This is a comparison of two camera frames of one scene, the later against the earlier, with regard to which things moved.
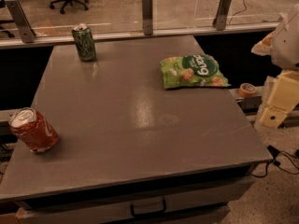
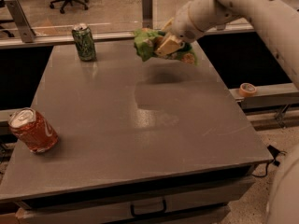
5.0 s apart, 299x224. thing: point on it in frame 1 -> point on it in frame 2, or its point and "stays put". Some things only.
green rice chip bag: x=192 y=70 -> x=147 y=42
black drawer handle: x=136 y=214 stays put
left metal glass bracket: x=27 y=32 stays put
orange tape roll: x=247 y=90 stays put
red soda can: x=33 y=130 stays put
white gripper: x=288 y=46 -> x=181 y=26
